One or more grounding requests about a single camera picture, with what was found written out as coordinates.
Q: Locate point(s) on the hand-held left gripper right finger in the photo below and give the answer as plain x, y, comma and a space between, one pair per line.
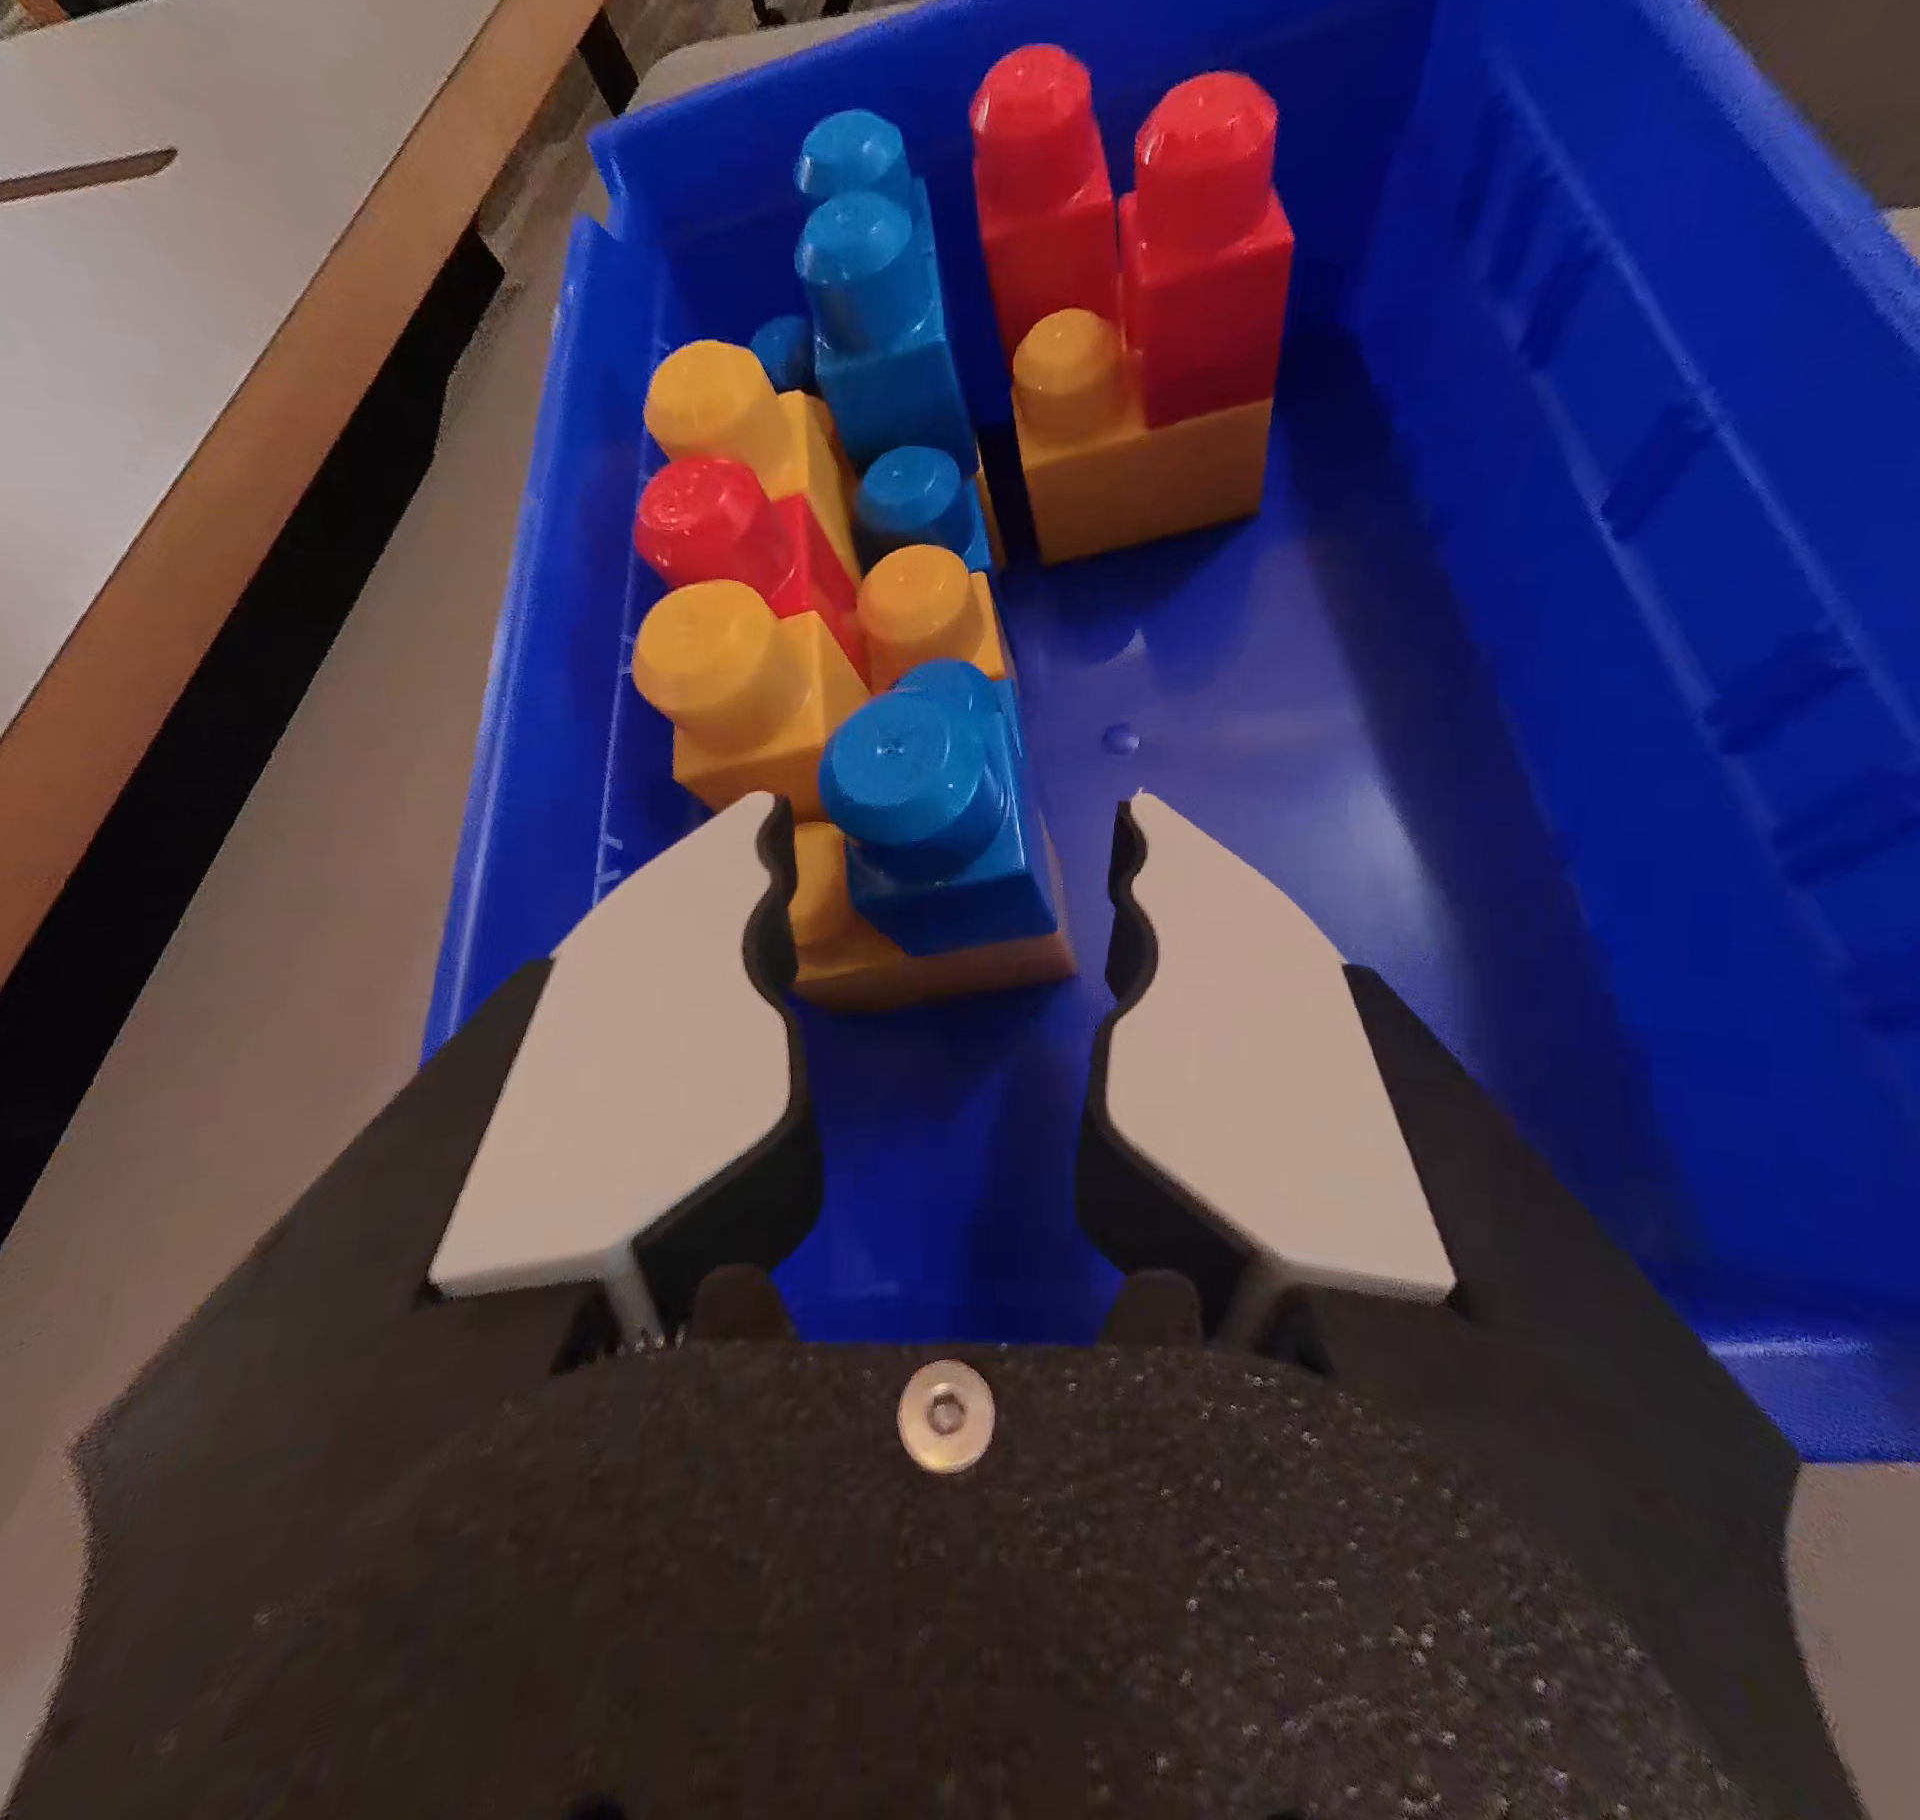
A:
1275, 1115

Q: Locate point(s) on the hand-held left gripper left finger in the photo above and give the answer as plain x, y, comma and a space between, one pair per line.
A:
630, 1100

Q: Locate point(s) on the blue one-stud block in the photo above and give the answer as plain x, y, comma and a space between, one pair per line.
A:
932, 799

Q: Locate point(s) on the blue plastic bin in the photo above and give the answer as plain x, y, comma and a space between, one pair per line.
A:
1499, 651

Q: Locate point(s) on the heap of coloured blocks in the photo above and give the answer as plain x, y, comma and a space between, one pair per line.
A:
1140, 469

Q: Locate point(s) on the grey-top desk with wooden edge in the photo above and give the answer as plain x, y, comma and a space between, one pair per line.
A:
180, 276

